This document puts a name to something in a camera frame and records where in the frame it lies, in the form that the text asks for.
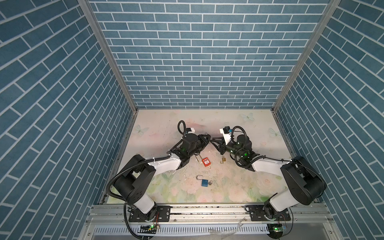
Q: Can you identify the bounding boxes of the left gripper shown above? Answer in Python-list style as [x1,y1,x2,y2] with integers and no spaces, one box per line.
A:
[187,133,211,159]

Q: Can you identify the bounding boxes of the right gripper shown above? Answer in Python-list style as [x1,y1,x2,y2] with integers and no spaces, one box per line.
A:
[210,137,245,160]

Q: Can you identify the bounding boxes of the red safety padlock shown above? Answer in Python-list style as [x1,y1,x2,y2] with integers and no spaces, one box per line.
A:
[195,155,211,168]

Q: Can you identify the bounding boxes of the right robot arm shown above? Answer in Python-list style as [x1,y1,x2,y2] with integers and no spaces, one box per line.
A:
[210,126,327,219]

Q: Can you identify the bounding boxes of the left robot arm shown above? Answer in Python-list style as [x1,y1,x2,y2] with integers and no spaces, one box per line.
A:
[106,121,211,215]

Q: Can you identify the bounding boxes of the blue padlock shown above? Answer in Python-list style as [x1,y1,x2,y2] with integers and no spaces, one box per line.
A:
[196,175,213,187]

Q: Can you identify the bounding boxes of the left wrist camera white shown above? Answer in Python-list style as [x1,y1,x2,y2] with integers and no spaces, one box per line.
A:
[186,128,195,134]

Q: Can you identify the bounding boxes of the aluminium rail base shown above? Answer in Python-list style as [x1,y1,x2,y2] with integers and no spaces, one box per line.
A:
[80,203,342,240]

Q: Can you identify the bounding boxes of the right corner aluminium post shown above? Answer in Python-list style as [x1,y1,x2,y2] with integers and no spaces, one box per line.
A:
[272,0,341,115]

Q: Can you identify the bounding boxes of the corner aluminium post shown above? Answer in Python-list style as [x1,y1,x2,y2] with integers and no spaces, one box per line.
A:
[272,0,341,115]
[78,0,137,114]

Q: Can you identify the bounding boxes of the left corner aluminium post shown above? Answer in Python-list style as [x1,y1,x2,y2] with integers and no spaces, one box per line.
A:
[78,0,137,114]

